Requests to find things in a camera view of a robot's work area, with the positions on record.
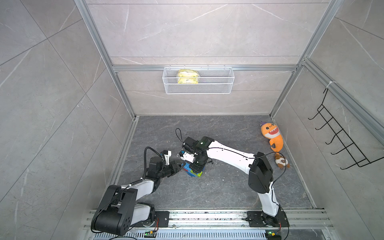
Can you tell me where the green lego brick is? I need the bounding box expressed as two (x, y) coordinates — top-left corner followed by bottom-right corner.
(192, 171), (203, 178)

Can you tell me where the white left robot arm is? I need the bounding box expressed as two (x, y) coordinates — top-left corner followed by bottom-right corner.
(91, 147), (186, 236)

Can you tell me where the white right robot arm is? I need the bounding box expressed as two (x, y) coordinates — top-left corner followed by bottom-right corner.
(180, 137), (290, 228)

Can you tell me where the orange shark plush toy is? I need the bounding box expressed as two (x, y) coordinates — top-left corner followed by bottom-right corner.
(261, 122), (284, 153)

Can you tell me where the small brown white plush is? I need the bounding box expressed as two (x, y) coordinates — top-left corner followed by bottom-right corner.
(275, 154), (291, 169)

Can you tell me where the yellow packet in basket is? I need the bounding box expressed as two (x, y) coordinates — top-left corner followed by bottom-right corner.
(177, 69), (200, 84)

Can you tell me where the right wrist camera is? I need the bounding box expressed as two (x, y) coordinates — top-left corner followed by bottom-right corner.
(179, 137), (199, 164)

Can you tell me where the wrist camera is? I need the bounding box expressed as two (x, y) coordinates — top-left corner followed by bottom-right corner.
(179, 137), (199, 164)
(146, 150), (172, 179)

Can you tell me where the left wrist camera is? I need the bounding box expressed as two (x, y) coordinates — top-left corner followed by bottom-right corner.
(146, 150), (172, 179)

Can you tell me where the white wire mesh basket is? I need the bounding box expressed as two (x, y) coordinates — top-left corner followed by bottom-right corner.
(162, 67), (235, 95)

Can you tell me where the metal base rail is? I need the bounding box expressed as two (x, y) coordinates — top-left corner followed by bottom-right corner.
(82, 209), (339, 240)

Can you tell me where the black wire hook rack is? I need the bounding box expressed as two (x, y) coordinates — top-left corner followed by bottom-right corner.
(308, 89), (384, 170)

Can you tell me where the aluminium frame rail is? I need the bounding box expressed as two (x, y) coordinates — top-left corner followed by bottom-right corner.
(75, 0), (139, 185)

